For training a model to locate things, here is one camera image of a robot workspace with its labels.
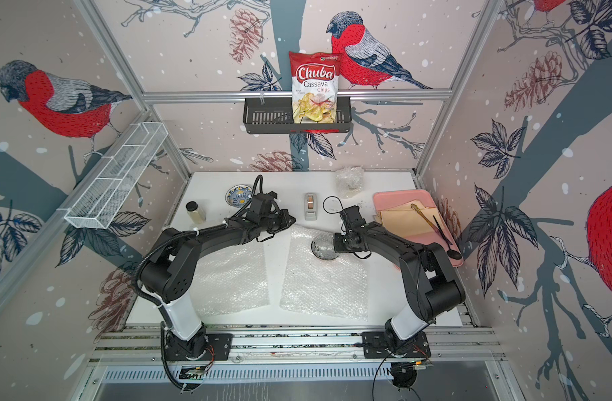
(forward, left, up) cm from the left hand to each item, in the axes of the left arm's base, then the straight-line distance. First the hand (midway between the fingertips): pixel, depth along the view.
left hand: (301, 215), depth 92 cm
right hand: (-8, -14, -8) cm, 18 cm away
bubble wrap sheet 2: (-23, -13, -11) cm, 28 cm away
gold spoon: (+11, -49, -10) cm, 51 cm away
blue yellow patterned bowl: (+17, +30, -10) cm, 36 cm away
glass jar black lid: (+4, +43, -4) cm, 44 cm away
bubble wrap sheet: (+23, -21, -5) cm, 31 cm away
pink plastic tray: (+17, -38, -11) cm, 43 cm away
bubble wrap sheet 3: (-20, +25, -11) cm, 34 cm away
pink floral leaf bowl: (-8, -8, -9) cm, 15 cm away
